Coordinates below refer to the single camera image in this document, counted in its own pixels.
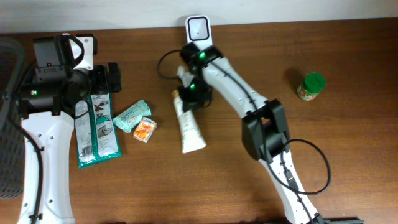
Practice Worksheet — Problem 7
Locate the teal wet wipes pack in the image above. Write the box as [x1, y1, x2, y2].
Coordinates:
[113, 100, 152, 133]

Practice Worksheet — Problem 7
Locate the white cosmetic tube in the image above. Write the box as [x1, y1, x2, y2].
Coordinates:
[171, 90, 206, 154]

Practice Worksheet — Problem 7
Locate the green gloves package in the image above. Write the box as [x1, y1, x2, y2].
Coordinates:
[75, 93, 121, 169]

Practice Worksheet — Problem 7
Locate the orange tissue packet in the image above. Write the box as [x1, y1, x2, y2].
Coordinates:
[133, 117, 157, 143]

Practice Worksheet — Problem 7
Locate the green lid jar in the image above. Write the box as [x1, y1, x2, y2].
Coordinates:
[297, 72, 326, 101]

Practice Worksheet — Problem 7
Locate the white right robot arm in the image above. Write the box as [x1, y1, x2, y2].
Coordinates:
[178, 42, 363, 223]

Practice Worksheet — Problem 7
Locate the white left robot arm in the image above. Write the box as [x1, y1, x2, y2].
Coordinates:
[19, 34, 121, 223]

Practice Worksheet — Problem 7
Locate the white barcode scanner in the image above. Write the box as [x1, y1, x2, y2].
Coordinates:
[185, 15, 213, 49]

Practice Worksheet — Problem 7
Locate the dark grey plastic basket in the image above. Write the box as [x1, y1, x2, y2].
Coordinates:
[1, 37, 25, 199]

